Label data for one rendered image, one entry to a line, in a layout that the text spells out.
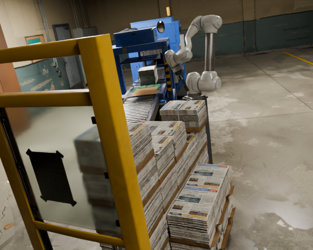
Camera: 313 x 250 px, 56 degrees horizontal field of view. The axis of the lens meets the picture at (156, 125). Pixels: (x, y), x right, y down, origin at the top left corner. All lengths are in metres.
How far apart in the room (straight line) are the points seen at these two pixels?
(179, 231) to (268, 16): 10.66
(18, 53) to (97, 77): 0.40
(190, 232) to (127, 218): 0.87
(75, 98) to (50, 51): 0.20
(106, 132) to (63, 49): 0.35
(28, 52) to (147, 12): 10.71
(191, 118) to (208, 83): 0.52
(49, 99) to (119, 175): 0.43
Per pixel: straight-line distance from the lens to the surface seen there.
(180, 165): 2.33
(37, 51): 1.29
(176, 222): 2.15
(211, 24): 3.11
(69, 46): 1.18
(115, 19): 12.16
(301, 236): 2.90
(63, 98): 1.27
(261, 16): 12.12
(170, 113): 2.77
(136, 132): 1.68
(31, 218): 1.81
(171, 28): 6.70
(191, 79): 3.18
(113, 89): 1.13
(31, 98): 1.39
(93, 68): 1.11
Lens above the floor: 1.88
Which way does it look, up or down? 20 degrees down
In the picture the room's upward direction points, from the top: 9 degrees counter-clockwise
